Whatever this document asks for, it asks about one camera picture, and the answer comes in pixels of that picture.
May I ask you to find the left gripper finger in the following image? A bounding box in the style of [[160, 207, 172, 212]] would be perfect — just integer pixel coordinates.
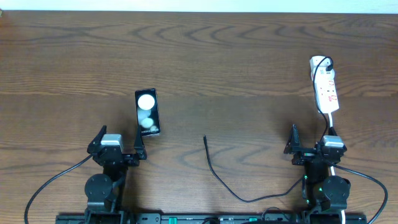
[[87, 125, 107, 154], [134, 125, 147, 160]]

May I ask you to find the black flip smartphone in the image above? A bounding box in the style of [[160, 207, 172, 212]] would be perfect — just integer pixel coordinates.
[[135, 88, 161, 136]]

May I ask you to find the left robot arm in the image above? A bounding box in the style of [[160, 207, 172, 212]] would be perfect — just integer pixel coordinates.
[[84, 126, 147, 223]]

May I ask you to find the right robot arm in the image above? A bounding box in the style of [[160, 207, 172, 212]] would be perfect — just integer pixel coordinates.
[[284, 125, 351, 223]]

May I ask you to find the white power strip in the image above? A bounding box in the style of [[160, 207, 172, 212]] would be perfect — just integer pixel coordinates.
[[311, 67, 339, 114]]

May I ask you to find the white USB wall charger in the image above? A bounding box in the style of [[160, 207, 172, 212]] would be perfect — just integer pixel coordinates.
[[309, 55, 335, 79]]

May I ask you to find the black USB charging cable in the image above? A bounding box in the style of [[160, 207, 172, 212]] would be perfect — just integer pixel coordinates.
[[203, 56, 335, 203]]

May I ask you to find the white power strip cord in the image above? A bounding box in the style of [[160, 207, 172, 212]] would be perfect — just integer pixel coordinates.
[[328, 112, 346, 224]]

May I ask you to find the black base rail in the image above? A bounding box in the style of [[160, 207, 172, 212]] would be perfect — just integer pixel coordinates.
[[55, 212, 368, 224]]

